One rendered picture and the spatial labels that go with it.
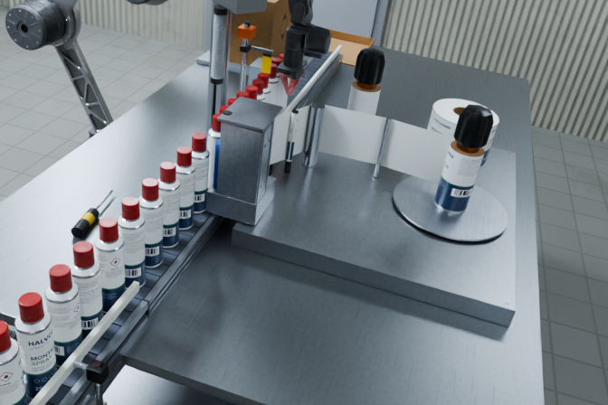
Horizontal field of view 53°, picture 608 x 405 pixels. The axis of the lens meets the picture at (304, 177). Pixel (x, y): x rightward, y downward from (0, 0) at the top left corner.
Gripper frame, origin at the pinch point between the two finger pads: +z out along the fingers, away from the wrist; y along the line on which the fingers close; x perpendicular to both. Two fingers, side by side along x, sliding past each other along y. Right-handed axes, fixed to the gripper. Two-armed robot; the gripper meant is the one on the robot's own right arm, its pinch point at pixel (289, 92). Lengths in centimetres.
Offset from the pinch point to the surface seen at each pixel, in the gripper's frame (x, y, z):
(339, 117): -18.7, -13.5, -2.2
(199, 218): 5, -54, 13
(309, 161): -12.9, -17.7, 11.2
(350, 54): -1, 95, 19
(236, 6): 10.7, -20.7, -29.4
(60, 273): 7, -103, -8
